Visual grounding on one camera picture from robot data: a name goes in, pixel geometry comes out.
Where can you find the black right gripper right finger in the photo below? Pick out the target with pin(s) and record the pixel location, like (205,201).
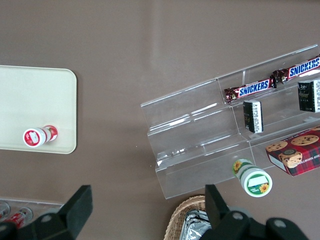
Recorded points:
(217,212)

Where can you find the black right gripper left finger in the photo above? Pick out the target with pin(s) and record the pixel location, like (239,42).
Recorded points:
(75,210)

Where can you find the light wicker basket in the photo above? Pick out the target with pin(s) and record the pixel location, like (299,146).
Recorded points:
(178,217)

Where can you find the beige plastic tray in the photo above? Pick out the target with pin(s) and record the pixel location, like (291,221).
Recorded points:
(37,105)

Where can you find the clear acrylic bottle rack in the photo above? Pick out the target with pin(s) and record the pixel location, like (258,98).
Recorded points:
(45,206)

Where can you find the green sunflower yogurt cup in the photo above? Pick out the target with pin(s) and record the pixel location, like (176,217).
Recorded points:
(255,183)

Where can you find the red yogurt cup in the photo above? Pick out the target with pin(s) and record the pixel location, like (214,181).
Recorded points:
(33,137)

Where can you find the clear acrylic stepped shelf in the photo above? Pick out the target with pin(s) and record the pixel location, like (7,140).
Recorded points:
(280,117)
(190,130)

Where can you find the red tartan cookie box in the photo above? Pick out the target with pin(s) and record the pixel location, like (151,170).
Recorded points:
(300,152)

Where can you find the small black chocolate box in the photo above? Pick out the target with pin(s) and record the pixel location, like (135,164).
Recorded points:
(308,96)
(252,116)

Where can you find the Snickers bar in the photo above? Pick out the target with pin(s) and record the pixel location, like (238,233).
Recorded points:
(300,70)
(252,89)

